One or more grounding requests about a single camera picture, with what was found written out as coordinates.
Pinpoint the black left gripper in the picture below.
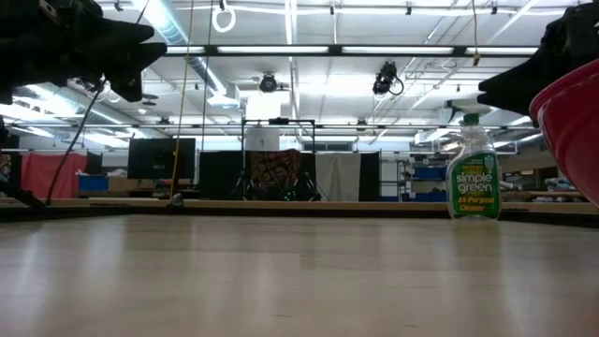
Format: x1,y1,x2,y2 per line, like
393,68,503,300
0,0,168,106

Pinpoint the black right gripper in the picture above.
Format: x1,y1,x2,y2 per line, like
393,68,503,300
476,0,599,117

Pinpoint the red plastic bowl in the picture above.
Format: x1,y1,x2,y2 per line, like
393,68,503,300
528,58,599,210

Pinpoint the shelf with blue bins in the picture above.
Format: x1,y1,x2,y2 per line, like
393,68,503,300
396,157,449,203

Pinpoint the green cleaner spray bottle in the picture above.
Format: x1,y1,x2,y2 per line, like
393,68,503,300
445,98,503,221

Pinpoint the black monitor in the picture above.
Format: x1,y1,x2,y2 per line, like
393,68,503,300
126,137,197,181

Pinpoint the blue storage bin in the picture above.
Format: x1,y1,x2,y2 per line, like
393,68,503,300
77,173,110,193

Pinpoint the round black ceiling device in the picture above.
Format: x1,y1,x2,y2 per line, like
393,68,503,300
258,72,279,95

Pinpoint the red curtain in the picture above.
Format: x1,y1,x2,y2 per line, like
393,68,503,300
20,151,89,199

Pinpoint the black partition panel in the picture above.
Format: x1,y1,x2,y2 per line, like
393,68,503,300
198,150,245,200

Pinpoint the black overhead light bar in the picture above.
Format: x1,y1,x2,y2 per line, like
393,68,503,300
162,44,540,59

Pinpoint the patterned dark cloth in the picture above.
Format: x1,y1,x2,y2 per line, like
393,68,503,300
249,149,301,194

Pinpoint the grey hanging cloth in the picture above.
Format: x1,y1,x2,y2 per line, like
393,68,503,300
314,152,362,203

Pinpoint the thin hanging cable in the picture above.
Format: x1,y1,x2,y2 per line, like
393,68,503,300
471,0,482,67

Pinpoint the silver ventilation duct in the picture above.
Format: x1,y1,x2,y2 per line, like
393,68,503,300
133,0,245,110

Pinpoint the yellow hanging rope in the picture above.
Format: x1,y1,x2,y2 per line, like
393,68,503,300
168,0,196,200

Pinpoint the white coiled cable ring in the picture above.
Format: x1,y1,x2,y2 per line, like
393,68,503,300
211,3,238,35

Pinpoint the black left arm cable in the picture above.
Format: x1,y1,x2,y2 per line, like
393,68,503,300
44,77,107,207

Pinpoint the black overhead camera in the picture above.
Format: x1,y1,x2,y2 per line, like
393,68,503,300
372,60,405,98

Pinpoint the black metal frame stand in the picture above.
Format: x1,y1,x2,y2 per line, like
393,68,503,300
240,117,318,203

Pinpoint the black diagonal frame strut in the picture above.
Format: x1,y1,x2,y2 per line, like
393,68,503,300
0,180,47,211

